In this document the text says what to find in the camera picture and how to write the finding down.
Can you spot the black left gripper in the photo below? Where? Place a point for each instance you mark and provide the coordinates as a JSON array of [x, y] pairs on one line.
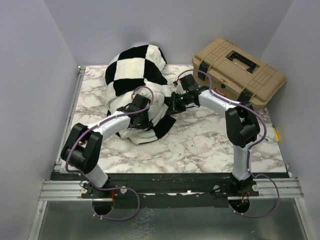
[[146, 124]]

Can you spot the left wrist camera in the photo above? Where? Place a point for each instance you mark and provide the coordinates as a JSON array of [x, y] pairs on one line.
[[139, 102]]

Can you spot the aluminium left side rail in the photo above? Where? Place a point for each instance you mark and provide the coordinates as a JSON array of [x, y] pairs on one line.
[[76, 93]]

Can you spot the black front mounting rail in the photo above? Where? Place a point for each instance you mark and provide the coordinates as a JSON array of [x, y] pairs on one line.
[[162, 190]]

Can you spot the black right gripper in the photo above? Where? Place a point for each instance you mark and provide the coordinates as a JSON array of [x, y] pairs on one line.
[[173, 107]]

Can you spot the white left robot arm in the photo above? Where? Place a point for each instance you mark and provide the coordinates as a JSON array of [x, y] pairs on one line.
[[83, 145]]

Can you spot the black and white checkered pillowcase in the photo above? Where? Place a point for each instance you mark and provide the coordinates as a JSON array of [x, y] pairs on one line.
[[140, 69]]

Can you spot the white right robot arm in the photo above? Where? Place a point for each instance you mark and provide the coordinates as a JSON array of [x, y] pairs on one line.
[[241, 123]]

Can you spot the tan plastic toolbox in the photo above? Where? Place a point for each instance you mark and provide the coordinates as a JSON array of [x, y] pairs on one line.
[[235, 74]]

